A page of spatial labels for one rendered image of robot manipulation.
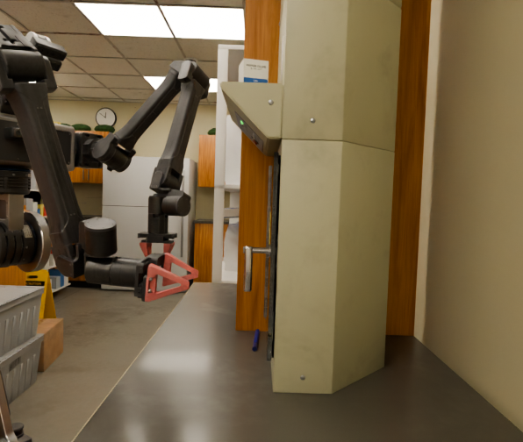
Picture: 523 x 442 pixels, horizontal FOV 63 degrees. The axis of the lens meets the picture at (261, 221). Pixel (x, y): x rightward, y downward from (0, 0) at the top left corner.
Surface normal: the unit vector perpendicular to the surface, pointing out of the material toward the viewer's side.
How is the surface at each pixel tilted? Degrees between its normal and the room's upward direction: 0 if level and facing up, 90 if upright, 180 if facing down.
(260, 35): 90
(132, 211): 90
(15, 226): 90
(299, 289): 90
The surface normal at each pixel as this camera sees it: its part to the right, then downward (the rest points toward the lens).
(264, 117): 0.00, 0.05
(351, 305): 0.71, 0.06
